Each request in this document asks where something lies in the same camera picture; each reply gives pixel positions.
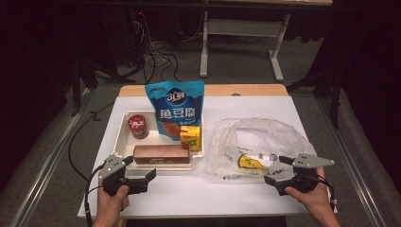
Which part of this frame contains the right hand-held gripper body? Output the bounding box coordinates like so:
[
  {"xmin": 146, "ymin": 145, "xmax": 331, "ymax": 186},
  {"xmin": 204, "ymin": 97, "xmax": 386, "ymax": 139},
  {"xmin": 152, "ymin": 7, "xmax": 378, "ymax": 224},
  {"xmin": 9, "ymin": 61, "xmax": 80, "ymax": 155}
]
[{"xmin": 276, "ymin": 152, "xmax": 337, "ymax": 195}]

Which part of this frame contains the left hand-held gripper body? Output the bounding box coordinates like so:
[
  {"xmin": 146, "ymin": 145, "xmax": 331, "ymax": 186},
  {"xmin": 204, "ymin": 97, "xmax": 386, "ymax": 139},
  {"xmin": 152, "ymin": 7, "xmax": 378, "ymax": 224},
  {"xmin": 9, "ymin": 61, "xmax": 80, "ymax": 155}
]
[{"xmin": 97, "ymin": 153, "xmax": 137, "ymax": 199}]

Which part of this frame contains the white plastic tray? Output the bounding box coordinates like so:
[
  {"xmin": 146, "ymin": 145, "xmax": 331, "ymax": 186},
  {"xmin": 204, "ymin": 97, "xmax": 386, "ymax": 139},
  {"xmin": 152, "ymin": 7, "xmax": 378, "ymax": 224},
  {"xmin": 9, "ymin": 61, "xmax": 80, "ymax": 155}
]
[{"xmin": 112, "ymin": 110, "xmax": 205, "ymax": 172}]

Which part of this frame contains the clear plastic bag smiley print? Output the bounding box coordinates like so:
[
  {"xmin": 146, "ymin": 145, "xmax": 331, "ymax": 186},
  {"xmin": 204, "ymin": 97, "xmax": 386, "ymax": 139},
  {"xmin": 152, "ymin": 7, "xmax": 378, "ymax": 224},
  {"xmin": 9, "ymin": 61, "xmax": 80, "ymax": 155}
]
[{"xmin": 206, "ymin": 116, "xmax": 318, "ymax": 181}]

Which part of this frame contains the long brown box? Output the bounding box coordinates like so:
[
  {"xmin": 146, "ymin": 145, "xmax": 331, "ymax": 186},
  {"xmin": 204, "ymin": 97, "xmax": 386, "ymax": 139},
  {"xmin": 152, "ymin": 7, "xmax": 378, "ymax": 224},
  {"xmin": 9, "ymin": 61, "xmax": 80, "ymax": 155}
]
[{"xmin": 132, "ymin": 144, "xmax": 191, "ymax": 166}]

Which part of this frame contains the red can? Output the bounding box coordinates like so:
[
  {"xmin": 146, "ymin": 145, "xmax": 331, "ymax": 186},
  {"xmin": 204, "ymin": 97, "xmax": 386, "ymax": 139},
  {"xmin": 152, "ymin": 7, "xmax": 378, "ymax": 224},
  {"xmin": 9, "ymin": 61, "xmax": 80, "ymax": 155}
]
[{"xmin": 127, "ymin": 113, "xmax": 150, "ymax": 141}]

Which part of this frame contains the yellow juice carton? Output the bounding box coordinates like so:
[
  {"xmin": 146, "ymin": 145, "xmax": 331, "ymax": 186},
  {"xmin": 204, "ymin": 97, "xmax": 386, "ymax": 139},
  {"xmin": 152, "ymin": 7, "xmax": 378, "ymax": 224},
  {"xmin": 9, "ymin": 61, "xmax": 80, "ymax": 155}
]
[{"xmin": 179, "ymin": 125, "xmax": 202, "ymax": 152}]

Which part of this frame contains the blue snack pouch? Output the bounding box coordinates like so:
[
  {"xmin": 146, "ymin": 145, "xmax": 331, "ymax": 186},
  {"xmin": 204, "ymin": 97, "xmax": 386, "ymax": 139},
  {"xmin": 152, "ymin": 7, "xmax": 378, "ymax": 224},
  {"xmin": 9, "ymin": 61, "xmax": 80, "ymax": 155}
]
[{"xmin": 144, "ymin": 79, "xmax": 205, "ymax": 142}]

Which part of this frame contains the person's right hand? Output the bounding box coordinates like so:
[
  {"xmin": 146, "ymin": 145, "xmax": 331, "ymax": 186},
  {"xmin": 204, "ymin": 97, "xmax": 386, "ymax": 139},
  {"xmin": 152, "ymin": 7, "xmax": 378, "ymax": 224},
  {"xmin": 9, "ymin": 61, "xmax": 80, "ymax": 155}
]
[{"xmin": 284, "ymin": 166, "xmax": 333, "ymax": 219}]

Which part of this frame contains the person's left hand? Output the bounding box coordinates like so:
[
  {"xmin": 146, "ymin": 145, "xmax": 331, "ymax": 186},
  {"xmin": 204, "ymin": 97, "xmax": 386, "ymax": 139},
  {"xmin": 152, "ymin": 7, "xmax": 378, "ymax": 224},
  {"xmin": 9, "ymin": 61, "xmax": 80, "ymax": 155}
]
[{"xmin": 94, "ymin": 183, "xmax": 131, "ymax": 225}]

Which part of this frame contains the white table mat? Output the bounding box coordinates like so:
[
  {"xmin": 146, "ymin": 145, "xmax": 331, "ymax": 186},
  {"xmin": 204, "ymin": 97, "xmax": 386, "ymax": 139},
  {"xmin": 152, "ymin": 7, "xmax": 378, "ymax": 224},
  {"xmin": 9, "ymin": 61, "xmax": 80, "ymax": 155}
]
[{"xmin": 77, "ymin": 95, "xmax": 339, "ymax": 219}]

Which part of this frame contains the black stand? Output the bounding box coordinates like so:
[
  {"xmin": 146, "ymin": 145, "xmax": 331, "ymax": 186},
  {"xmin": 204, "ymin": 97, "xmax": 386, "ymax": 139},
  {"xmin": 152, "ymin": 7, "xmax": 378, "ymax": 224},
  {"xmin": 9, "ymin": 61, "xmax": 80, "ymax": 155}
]
[
  {"xmin": 285, "ymin": 62, "xmax": 344, "ymax": 131},
  {"xmin": 69, "ymin": 58, "xmax": 137, "ymax": 118}
]

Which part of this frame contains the white-legged desk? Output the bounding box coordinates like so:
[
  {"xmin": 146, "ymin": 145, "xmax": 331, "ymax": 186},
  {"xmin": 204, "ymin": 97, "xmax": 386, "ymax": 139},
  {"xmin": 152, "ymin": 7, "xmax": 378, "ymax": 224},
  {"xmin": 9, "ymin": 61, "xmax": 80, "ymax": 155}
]
[{"xmin": 199, "ymin": 0, "xmax": 334, "ymax": 83}]

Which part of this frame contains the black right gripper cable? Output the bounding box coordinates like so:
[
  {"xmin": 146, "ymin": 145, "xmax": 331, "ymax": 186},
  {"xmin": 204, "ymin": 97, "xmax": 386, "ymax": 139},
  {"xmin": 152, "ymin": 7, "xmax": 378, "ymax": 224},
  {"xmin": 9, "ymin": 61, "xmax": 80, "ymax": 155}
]
[{"xmin": 316, "ymin": 174, "xmax": 339, "ymax": 213}]

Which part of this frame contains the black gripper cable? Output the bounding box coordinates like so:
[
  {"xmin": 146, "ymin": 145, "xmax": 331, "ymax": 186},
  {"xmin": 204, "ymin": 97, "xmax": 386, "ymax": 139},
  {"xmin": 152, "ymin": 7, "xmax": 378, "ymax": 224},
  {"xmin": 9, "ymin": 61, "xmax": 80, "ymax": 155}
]
[
  {"xmin": 83, "ymin": 163, "xmax": 108, "ymax": 227},
  {"xmin": 316, "ymin": 174, "xmax": 339, "ymax": 213}
]

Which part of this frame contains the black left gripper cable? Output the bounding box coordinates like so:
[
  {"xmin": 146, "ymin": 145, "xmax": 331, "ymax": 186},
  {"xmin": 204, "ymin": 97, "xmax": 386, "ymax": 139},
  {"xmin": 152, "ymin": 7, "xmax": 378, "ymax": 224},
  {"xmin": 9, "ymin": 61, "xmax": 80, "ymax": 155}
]
[{"xmin": 83, "ymin": 163, "xmax": 108, "ymax": 227}]

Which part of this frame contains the black floor cable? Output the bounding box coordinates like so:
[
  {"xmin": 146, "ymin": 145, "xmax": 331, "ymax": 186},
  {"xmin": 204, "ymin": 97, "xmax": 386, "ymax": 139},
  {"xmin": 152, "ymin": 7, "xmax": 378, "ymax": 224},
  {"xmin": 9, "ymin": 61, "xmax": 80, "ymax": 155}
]
[{"xmin": 67, "ymin": 101, "xmax": 116, "ymax": 183}]

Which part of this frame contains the metal floor rail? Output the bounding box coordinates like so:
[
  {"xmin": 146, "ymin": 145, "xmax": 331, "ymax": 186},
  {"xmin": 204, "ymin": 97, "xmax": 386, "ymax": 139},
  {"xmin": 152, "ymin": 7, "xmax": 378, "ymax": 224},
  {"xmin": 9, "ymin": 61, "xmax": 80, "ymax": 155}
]
[
  {"xmin": 316, "ymin": 96, "xmax": 388, "ymax": 227},
  {"xmin": 8, "ymin": 88, "xmax": 93, "ymax": 227}
]

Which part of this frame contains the tangle of floor cables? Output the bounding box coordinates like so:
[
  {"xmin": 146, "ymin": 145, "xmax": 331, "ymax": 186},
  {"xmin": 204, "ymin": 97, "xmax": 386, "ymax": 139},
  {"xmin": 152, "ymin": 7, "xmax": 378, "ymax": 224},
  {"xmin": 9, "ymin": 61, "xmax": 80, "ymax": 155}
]
[{"xmin": 126, "ymin": 9, "xmax": 206, "ymax": 85}]

